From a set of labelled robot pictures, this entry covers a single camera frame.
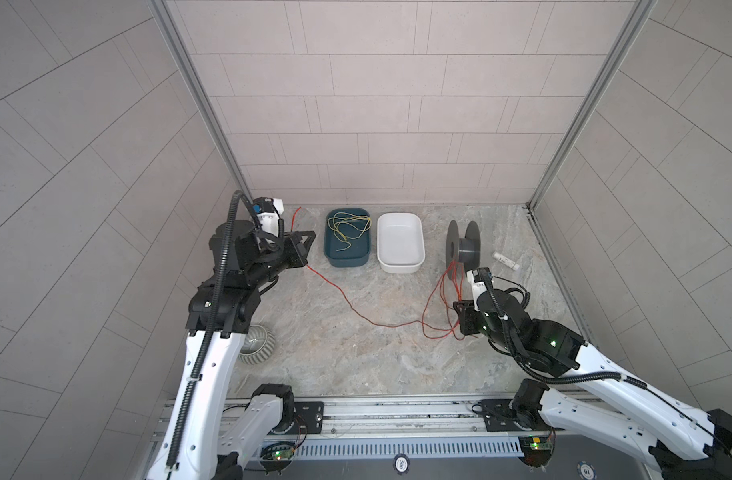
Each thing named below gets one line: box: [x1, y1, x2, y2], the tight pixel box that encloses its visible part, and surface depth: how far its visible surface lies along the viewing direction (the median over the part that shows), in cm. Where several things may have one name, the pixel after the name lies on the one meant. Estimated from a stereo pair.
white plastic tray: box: [376, 212, 426, 274], surface depth 106 cm
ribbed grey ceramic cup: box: [239, 325, 276, 365], surface depth 78 cm
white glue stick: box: [492, 251, 520, 271], surface depth 101 cm
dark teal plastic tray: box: [324, 208, 371, 268], surface depth 104 cm
